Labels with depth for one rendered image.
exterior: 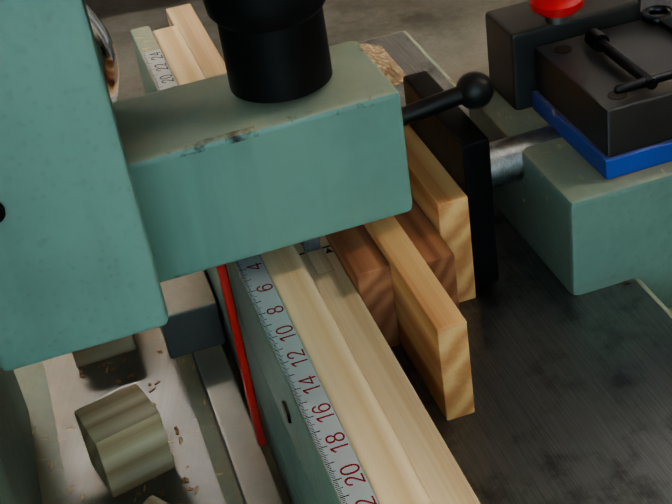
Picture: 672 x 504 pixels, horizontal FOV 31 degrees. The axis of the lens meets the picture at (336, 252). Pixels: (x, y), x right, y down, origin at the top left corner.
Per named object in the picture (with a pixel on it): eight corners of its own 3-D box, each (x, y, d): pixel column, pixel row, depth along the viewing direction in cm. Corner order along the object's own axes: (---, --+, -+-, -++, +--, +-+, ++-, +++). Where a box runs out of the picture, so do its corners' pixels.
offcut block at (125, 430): (113, 499, 72) (95, 443, 69) (91, 465, 74) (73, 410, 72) (175, 467, 73) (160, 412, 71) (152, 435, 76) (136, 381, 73)
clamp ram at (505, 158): (599, 251, 68) (597, 108, 62) (474, 289, 66) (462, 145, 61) (530, 176, 75) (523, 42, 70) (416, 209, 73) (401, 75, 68)
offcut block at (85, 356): (127, 319, 86) (116, 283, 84) (137, 350, 83) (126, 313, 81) (69, 337, 85) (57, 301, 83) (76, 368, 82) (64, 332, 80)
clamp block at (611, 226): (795, 276, 69) (809, 138, 64) (578, 345, 67) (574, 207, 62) (661, 158, 81) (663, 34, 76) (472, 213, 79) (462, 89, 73)
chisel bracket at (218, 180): (419, 236, 63) (402, 90, 58) (155, 313, 61) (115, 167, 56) (372, 171, 69) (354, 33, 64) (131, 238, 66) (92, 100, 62)
